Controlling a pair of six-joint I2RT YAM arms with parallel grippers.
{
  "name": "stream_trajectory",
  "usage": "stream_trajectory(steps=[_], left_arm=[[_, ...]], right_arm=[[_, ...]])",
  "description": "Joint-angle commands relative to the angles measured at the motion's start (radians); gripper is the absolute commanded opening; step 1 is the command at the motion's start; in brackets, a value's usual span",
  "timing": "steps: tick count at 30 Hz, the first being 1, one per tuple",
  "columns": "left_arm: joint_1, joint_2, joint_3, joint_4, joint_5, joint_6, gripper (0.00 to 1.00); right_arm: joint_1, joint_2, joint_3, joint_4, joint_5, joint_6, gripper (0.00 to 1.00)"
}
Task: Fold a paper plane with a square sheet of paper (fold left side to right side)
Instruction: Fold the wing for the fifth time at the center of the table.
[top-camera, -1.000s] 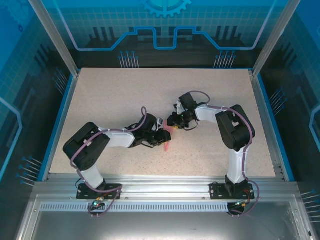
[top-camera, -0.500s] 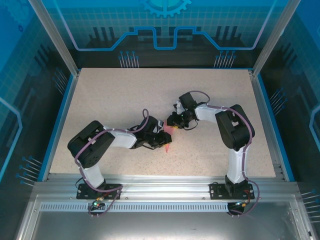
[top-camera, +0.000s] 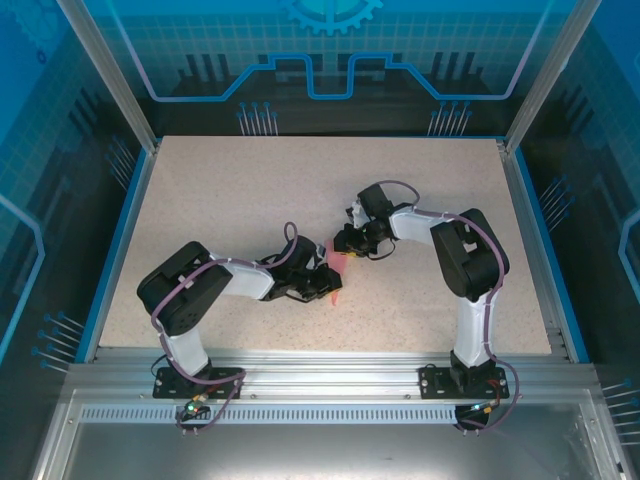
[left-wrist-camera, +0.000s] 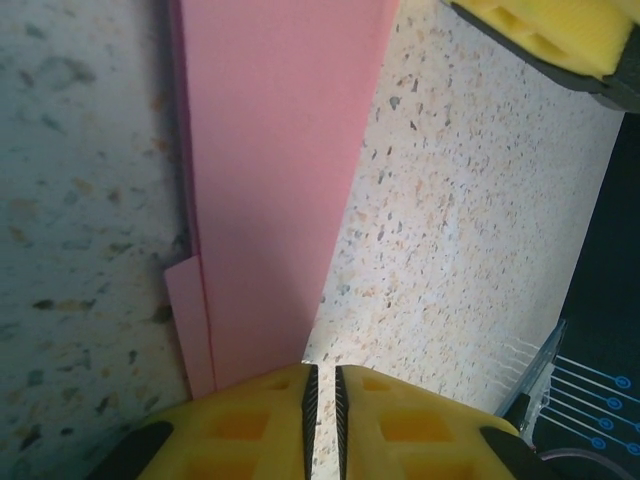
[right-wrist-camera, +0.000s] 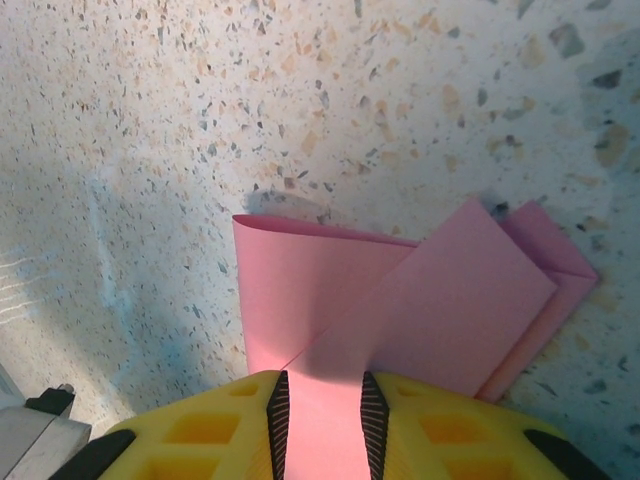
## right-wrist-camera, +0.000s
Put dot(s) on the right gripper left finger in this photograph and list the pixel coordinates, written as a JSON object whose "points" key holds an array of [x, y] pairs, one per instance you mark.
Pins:
{"points": [[200, 440]]}

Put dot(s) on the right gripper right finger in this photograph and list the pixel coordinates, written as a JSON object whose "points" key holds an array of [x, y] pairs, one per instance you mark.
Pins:
{"points": [[450, 440]]}

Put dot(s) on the pink cloth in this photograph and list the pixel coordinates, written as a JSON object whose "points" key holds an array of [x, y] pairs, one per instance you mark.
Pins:
{"points": [[400, 310]]}

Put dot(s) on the small black block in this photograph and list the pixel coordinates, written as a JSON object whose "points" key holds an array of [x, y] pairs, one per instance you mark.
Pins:
{"points": [[50, 397]]}

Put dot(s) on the wide aluminium frame rail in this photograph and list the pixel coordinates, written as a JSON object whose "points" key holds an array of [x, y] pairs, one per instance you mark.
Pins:
{"points": [[35, 445]]}

